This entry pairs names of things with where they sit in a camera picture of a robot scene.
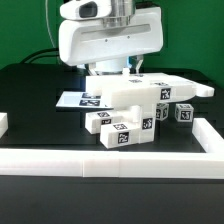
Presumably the white chair seat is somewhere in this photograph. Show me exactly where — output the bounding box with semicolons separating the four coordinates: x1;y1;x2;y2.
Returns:
114;74;160;144

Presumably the white U-shaped fence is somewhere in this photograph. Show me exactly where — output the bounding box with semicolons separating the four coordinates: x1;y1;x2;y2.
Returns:
0;118;224;179

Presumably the white tagged cube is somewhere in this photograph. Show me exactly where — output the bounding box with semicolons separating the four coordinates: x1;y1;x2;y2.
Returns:
156;103;169;121
175;104;194;122

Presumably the white marker sheet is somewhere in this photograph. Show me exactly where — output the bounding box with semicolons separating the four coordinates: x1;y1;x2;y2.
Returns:
56;91;108;109

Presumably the white chair back frame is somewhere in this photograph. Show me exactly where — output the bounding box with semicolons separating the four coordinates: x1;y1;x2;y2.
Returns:
85;73;214;109

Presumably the black cable bundle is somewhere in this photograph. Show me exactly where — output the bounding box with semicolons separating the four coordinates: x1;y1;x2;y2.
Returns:
20;48;61;65

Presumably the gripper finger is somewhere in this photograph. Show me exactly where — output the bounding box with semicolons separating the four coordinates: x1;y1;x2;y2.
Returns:
88;64;97;76
135;55;144;74

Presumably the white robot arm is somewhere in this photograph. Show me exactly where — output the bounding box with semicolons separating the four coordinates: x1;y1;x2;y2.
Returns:
59;0;163;75

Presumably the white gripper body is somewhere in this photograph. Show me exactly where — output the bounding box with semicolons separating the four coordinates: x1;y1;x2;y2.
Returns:
59;0;163;66

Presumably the thin white cable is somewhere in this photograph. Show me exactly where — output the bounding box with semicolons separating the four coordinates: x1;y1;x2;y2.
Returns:
45;0;58;49

